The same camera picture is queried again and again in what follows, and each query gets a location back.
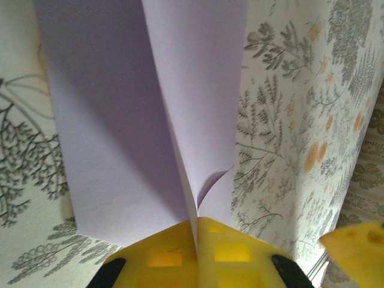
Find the lilac square paper sheet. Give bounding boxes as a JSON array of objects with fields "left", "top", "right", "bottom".
[{"left": 34, "top": 0, "right": 248, "bottom": 250}]

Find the floral patterned table mat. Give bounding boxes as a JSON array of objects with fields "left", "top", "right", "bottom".
[{"left": 0, "top": 0, "right": 382, "bottom": 288}]

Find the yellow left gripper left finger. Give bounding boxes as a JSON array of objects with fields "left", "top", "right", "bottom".
[{"left": 89, "top": 220, "right": 199, "bottom": 288}]

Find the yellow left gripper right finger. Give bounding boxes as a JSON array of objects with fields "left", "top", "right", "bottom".
[{"left": 197, "top": 215, "right": 316, "bottom": 288}]

